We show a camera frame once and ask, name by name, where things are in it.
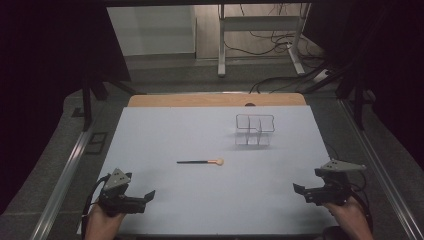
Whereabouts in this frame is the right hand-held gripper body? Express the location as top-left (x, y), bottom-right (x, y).
top-left (314, 158), bottom-right (367, 207)

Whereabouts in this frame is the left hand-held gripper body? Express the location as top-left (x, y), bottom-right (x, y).
top-left (97, 167), bottom-right (148, 218)

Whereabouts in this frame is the black-handled makeup brush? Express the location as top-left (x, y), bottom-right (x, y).
top-left (176, 158), bottom-right (225, 167)

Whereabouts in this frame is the clear acrylic organizer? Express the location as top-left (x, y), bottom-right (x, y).
top-left (234, 113), bottom-right (276, 147)

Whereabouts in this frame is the person's left hand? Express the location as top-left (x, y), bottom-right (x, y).
top-left (84, 203), bottom-right (126, 240)

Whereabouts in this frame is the person's right hand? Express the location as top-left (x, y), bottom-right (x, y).
top-left (323, 196), bottom-right (375, 240)

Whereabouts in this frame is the dark floor plate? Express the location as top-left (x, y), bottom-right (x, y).
top-left (84, 131), bottom-right (109, 155)

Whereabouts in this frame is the black stand leg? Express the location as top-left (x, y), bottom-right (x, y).
top-left (80, 75), bottom-right (112, 132)
top-left (335, 63), bottom-right (368, 131)

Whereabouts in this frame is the white power strip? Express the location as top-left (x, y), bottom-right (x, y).
top-left (312, 68), bottom-right (332, 84)

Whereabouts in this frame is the black curtain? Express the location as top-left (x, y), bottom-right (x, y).
top-left (301, 0), bottom-right (424, 172)
top-left (0, 0), bottom-right (132, 215)

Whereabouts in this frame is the white panel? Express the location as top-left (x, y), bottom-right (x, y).
top-left (106, 4), bottom-right (198, 58)

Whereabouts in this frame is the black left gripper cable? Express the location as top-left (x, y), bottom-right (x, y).
top-left (80, 173), bottom-right (112, 239)

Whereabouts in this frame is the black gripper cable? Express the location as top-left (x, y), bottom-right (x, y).
top-left (80, 173), bottom-right (112, 239)
top-left (349, 179), bottom-right (374, 233)

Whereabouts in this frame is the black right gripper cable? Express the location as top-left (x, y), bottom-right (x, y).
top-left (349, 179), bottom-right (374, 233)

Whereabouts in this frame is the aluminium rail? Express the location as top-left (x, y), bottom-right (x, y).
top-left (29, 129), bottom-right (95, 240)
top-left (337, 99), bottom-right (424, 240)

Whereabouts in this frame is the black floor cable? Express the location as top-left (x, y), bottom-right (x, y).
top-left (249, 63), bottom-right (333, 95)
top-left (222, 31), bottom-right (303, 57)

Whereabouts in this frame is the white metal desk frame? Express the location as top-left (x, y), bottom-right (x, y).
top-left (217, 3), bottom-right (313, 78)

